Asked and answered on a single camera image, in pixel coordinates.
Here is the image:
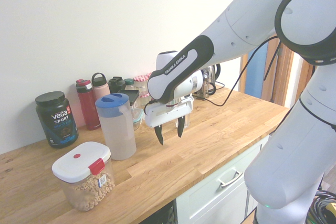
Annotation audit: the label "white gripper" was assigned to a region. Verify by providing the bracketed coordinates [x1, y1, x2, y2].
[145, 97, 195, 146]

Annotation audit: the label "translucent pitcher blue lid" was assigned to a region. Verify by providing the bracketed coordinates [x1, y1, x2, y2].
[94, 93, 138, 161]

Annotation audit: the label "red water bottle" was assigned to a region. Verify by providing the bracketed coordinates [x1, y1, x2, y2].
[75, 78, 102, 131]

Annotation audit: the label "clear drinking glass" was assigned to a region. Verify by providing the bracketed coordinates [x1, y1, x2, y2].
[174, 113, 192, 130]

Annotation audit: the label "glass container teal lid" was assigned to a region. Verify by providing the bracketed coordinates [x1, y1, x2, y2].
[130, 107, 145, 131]

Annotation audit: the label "glass container black lid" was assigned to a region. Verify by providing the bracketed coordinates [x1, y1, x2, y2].
[117, 89, 140, 105]

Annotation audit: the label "glass French press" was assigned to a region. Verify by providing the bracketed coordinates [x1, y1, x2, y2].
[196, 70, 211, 98]

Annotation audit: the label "clear bottle green cap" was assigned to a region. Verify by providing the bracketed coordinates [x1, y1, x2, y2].
[123, 78, 135, 91]

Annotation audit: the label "shiny steel electric kettle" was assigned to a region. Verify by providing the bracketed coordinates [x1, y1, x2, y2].
[206, 62, 222, 96]

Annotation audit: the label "black shaker bottle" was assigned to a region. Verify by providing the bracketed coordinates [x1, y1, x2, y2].
[108, 76, 127, 95]

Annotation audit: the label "white cabinet drawer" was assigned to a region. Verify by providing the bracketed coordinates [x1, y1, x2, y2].
[175, 134, 271, 224]

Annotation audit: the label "pink bottle black cap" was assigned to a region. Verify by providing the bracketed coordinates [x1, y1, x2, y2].
[91, 72, 111, 103]

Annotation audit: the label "dark dishwasher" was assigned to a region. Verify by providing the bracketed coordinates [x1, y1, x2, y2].
[146, 199, 177, 224]

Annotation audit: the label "cereal container white lid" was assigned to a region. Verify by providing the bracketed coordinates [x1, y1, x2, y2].
[51, 141, 117, 212]

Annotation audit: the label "black Vega protein tub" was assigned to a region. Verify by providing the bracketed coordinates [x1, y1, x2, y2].
[35, 91, 80, 149]

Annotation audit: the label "silver drawer handle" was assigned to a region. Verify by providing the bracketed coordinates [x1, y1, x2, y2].
[217, 169, 244, 188]

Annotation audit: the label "wooden door frame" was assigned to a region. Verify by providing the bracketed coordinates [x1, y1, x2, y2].
[246, 0, 316, 109]

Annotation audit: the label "coiled floor cables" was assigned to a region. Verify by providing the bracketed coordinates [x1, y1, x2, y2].
[304, 189, 336, 224]

